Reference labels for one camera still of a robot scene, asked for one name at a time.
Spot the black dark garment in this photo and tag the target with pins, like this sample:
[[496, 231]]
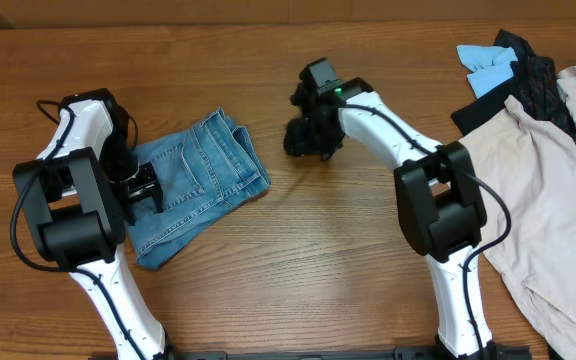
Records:
[[533, 84]]

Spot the beige cloth garment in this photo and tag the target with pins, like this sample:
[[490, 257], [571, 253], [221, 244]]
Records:
[[531, 164]]

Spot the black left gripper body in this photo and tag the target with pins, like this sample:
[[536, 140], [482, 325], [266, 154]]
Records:
[[143, 185]]

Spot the blue denim jeans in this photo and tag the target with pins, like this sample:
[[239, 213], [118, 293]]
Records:
[[205, 172]]

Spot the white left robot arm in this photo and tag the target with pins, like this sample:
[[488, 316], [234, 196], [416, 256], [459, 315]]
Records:
[[73, 207]]

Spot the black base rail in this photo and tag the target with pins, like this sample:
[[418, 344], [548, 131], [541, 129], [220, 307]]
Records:
[[495, 352]]

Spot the light blue cloth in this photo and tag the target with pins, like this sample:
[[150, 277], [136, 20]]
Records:
[[489, 66]]

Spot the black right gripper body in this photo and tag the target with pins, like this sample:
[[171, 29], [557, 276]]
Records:
[[315, 139]]

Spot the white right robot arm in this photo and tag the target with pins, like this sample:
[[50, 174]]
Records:
[[440, 207]]

